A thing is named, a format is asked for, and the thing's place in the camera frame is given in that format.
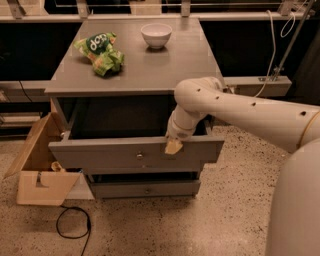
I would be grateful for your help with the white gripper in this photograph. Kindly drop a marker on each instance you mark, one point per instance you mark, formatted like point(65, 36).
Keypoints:
point(176, 132)

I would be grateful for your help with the grey top drawer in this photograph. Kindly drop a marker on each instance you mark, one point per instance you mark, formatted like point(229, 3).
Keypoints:
point(113, 144)

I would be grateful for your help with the grey drawer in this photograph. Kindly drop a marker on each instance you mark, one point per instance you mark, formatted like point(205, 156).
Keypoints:
point(145, 189)
point(113, 144)

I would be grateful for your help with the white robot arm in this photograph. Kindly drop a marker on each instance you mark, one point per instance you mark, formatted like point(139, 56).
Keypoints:
point(294, 225)

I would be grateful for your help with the grey bottom drawer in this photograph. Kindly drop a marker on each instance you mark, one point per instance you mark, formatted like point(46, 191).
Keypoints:
point(145, 189)

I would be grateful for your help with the grey drawer cabinet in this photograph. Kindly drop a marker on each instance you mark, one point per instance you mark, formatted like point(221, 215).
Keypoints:
point(143, 88)

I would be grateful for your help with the open cardboard box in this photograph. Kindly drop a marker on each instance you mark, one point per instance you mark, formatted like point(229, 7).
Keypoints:
point(38, 183)

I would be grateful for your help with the green chip bag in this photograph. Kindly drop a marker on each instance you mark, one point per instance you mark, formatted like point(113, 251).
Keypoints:
point(100, 51)

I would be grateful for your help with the white ceramic bowl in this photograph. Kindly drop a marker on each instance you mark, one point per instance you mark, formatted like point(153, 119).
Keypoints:
point(156, 35)

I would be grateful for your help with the items inside cardboard box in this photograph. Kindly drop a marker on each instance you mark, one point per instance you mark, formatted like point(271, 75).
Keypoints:
point(56, 167)

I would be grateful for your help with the metal diagonal pole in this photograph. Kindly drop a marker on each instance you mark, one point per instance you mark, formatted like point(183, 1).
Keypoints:
point(291, 8)

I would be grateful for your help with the grey metal rail beam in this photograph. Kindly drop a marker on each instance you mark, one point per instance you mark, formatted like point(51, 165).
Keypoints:
point(255, 85)

